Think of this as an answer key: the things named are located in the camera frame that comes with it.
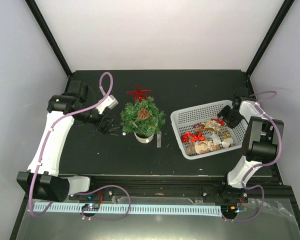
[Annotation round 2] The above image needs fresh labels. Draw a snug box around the white perforated plastic basket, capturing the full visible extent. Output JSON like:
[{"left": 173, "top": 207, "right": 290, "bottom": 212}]
[{"left": 170, "top": 100, "right": 248, "bottom": 160}]

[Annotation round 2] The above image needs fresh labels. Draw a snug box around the small green christmas tree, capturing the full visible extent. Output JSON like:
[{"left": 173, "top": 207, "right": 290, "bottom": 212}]
[{"left": 120, "top": 96, "right": 166, "bottom": 144}]

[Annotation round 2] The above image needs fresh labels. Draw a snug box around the brown pine cone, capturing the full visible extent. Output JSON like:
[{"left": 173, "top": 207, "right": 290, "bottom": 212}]
[{"left": 137, "top": 108, "right": 150, "bottom": 120}]

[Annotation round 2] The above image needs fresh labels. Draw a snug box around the red glitter star topper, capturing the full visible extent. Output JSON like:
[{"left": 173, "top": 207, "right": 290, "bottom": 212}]
[{"left": 126, "top": 85, "right": 151, "bottom": 103}]

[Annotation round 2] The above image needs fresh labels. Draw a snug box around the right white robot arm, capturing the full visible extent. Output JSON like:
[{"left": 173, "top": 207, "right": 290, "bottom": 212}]
[{"left": 217, "top": 88, "right": 285, "bottom": 202}]

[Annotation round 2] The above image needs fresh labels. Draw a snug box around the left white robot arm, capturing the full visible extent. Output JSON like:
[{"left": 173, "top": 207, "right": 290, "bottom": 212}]
[{"left": 16, "top": 80, "right": 119, "bottom": 202}]

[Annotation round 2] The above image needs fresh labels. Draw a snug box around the gold merry christmas sign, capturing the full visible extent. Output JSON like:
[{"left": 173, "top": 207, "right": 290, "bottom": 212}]
[{"left": 201, "top": 119, "right": 223, "bottom": 133}]

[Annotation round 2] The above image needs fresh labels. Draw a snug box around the red glitter reindeer ornament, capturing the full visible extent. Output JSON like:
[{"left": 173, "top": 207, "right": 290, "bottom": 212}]
[{"left": 211, "top": 118, "right": 225, "bottom": 126}]

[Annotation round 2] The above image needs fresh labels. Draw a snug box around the gold bow ornament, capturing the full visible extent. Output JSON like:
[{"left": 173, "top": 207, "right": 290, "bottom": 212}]
[{"left": 221, "top": 130, "right": 232, "bottom": 139}]

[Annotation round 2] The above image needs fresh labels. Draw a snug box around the white mesh bow bell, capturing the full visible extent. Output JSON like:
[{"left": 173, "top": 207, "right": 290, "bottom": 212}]
[{"left": 210, "top": 133, "right": 235, "bottom": 149}]

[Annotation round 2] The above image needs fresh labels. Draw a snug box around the red berry sprig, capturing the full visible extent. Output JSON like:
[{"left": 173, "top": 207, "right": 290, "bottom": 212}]
[{"left": 192, "top": 122, "right": 205, "bottom": 129}]

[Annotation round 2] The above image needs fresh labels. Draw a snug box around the red ribbon bow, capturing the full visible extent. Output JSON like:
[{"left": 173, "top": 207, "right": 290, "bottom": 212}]
[{"left": 186, "top": 132, "right": 206, "bottom": 143}]

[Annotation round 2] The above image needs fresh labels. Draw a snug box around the beige fabric sack ornament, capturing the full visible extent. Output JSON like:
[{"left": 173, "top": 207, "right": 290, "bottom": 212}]
[{"left": 186, "top": 140, "right": 221, "bottom": 156}]

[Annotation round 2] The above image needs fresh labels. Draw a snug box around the red gift box ornament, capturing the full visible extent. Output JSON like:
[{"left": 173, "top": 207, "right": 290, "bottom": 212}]
[{"left": 180, "top": 134, "right": 189, "bottom": 143}]

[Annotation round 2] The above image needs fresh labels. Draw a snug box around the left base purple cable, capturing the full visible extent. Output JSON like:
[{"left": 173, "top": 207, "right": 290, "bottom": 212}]
[{"left": 74, "top": 184, "right": 132, "bottom": 222}]

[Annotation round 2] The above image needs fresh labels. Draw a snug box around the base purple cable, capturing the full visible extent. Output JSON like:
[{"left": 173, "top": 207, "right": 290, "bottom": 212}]
[
  {"left": 74, "top": 184, "right": 132, "bottom": 222},
  {"left": 221, "top": 184, "right": 265, "bottom": 223}
]

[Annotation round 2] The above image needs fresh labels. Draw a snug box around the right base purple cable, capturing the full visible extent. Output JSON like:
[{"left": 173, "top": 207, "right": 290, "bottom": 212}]
[{"left": 221, "top": 184, "right": 265, "bottom": 223}]

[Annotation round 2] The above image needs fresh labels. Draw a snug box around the white slotted cable duct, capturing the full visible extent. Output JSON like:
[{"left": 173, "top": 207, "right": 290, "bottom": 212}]
[{"left": 47, "top": 202, "right": 222, "bottom": 217}]

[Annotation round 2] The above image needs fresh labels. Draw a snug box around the right black frame post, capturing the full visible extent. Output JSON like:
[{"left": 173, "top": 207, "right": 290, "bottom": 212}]
[{"left": 245, "top": 0, "right": 295, "bottom": 77}]

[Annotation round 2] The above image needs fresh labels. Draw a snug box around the black frame post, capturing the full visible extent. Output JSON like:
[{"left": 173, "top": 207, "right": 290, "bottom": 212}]
[
  {"left": 245, "top": 0, "right": 295, "bottom": 77},
  {"left": 25, "top": 0, "right": 73, "bottom": 77}
]

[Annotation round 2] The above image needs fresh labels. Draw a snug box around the left black frame post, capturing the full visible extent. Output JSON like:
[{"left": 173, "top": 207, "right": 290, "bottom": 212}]
[{"left": 25, "top": 0, "right": 73, "bottom": 77}]

